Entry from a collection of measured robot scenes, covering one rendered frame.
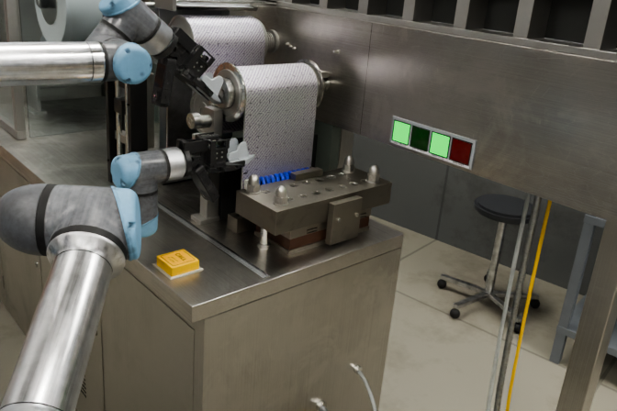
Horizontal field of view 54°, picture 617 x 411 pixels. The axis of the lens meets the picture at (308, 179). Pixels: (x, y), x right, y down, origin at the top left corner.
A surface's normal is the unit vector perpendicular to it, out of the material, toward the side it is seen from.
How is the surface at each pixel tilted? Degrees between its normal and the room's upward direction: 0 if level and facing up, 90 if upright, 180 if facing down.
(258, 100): 90
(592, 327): 90
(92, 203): 23
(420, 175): 90
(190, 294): 0
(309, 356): 90
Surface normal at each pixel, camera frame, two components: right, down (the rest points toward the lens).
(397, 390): 0.07, -0.94
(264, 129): 0.66, 0.30
